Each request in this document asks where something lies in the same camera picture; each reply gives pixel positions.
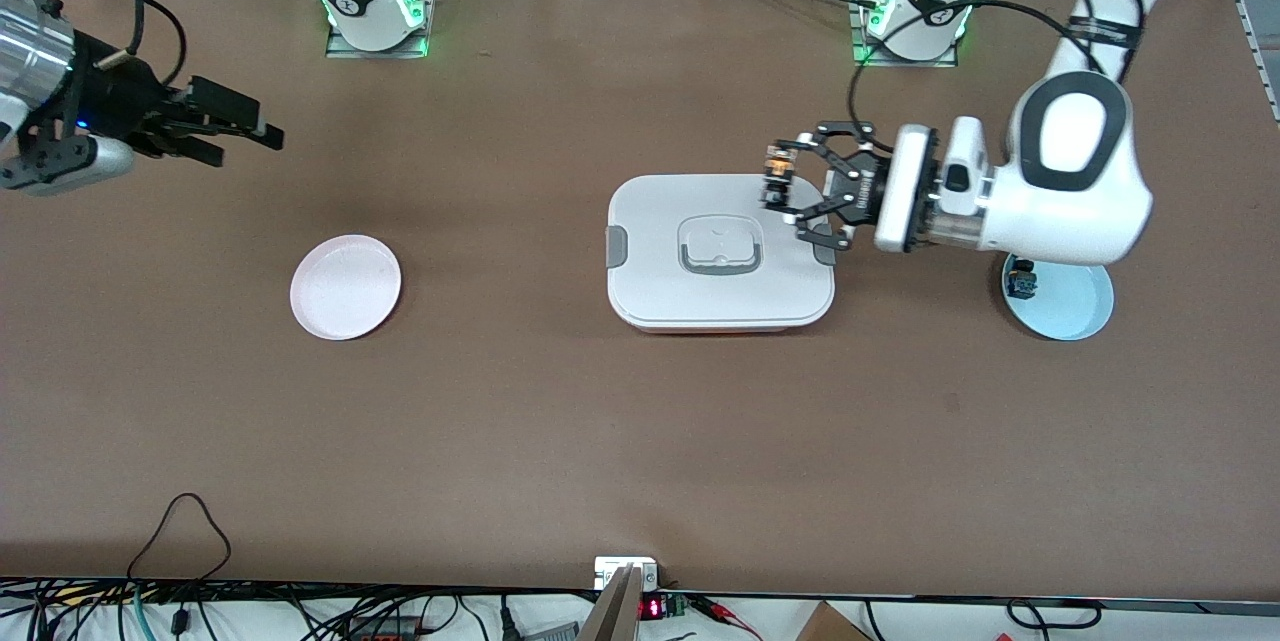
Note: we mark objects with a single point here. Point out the aluminium profile bar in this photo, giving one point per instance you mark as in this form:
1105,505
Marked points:
612,611

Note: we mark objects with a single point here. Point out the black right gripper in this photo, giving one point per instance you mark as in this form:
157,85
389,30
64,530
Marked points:
118,101

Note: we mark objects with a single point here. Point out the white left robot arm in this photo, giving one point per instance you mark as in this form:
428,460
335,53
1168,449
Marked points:
1070,191

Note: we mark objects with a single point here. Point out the white lunch box grey latches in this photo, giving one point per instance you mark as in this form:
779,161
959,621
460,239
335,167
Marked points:
720,301

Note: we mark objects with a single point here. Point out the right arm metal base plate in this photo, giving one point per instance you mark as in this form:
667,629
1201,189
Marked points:
430,11

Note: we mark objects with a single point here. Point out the red clip leads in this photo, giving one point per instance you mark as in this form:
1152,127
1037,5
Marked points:
725,613

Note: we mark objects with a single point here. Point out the brown cardboard piece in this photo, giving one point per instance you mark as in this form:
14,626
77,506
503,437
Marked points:
830,624

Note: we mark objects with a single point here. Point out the red digit display module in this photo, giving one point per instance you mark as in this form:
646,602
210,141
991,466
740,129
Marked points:
652,608

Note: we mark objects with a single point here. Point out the white mounting block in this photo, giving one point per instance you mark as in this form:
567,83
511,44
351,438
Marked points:
605,569

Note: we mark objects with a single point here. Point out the light blue round plate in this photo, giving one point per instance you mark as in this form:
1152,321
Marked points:
1070,306

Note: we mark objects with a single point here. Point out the orange push-button switch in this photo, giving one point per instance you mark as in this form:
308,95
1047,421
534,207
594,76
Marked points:
778,176

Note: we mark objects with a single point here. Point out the pink round plate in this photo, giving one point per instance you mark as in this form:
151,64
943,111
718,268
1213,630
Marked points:
345,287

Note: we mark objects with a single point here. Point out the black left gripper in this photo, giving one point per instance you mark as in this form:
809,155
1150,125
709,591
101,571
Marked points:
860,191

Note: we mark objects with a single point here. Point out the blue push-button switch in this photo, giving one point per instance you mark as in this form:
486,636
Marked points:
1022,281

